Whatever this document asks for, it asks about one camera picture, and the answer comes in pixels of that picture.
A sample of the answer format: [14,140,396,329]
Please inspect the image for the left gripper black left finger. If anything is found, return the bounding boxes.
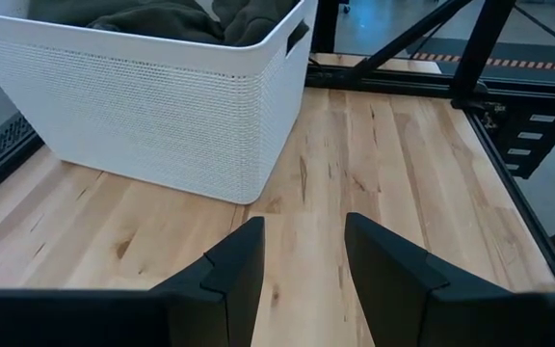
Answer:
[0,216,267,347]

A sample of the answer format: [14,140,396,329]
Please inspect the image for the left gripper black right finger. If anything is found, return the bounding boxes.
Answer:
[344,212,555,347]

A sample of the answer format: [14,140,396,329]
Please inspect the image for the dark olive hooded sweatshirt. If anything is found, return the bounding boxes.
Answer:
[26,0,311,57]

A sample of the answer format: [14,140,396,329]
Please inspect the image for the white perforated laundry basket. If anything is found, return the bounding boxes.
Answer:
[0,0,320,206]

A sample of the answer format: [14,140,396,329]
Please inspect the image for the striped hazard floor strip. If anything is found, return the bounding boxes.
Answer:
[405,37,555,84]

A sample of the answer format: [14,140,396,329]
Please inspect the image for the black metal rig frame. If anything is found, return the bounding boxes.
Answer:
[304,0,555,293]

